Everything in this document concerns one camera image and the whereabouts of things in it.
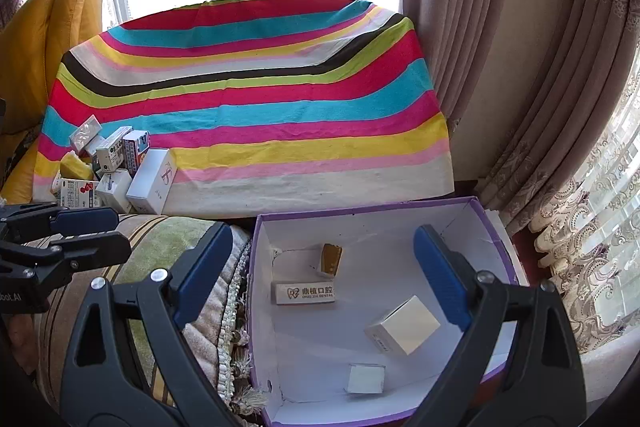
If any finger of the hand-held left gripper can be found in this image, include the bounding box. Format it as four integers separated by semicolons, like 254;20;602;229
0;232;132;293
0;202;121;244

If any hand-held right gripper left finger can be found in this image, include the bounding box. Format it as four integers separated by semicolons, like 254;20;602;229
60;222;251;427

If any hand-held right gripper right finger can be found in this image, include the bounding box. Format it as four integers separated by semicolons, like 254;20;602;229
405;224;588;427

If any purple cardboard box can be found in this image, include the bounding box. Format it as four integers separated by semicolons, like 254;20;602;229
248;196;531;427

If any red and white box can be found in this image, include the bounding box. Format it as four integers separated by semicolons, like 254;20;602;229
52;177;101;209

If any white cube box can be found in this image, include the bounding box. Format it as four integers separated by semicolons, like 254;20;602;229
95;170;133;212
364;295;441;356

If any striped fringed cushion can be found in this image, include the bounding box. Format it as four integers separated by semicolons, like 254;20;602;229
37;214;256;423

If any yellow-green sponge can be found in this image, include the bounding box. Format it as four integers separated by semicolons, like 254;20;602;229
60;152;95;180

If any white box with dark print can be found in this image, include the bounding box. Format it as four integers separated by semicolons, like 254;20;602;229
95;127;133;172

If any large white box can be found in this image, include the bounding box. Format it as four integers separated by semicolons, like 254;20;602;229
126;148;177;214

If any red and blue box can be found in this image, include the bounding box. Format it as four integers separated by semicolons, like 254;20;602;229
122;130;152;178

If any clear plastic packet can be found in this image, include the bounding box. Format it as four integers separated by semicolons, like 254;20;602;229
69;116;102;152

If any long white printed box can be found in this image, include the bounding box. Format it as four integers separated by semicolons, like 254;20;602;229
271;282;337;306

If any small brown box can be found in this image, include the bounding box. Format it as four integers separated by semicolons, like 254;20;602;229
315;243;344;275

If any small flat white box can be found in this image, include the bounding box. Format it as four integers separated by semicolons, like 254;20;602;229
346;363;387;395

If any yellow leather sofa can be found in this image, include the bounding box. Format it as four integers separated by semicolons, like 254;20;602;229
0;0;103;208

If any striped colourful cloth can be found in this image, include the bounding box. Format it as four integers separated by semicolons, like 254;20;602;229
32;0;455;218

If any mauve curtain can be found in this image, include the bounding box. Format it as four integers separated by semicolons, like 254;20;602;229
400;0;521;132
475;0;640;228

